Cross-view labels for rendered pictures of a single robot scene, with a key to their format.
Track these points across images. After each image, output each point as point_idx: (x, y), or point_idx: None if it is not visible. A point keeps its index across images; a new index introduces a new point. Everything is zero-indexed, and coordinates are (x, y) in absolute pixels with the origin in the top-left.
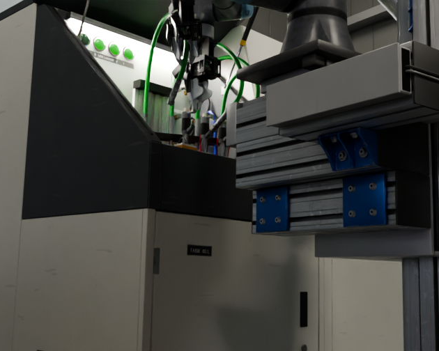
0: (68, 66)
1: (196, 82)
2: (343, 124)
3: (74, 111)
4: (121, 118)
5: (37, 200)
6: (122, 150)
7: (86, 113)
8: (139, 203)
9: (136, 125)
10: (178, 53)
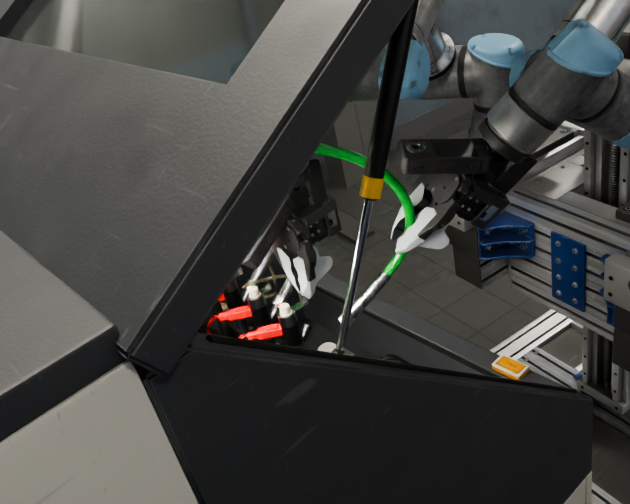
0: (398, 433)
1: (317, 253)
2: None
3: (442, 491)
4: (548, 412)
5: None
6: (553, 449)
7: (472, 469)
8: (581, 477)
9: (573, 400)
10: (447, 241)
